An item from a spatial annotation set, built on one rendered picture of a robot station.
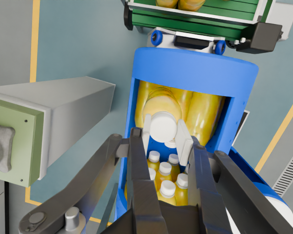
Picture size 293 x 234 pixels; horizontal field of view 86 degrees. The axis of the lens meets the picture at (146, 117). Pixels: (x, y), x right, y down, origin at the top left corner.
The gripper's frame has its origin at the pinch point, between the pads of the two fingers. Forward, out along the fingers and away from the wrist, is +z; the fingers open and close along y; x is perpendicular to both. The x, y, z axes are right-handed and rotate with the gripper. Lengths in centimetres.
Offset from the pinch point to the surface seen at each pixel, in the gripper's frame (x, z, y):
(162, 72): 7.2, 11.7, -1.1
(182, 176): -22.0, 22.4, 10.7
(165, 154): -24.2, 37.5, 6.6
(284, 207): -32, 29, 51
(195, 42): 15.7, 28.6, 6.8
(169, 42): 16.5, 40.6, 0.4
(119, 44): 22, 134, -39
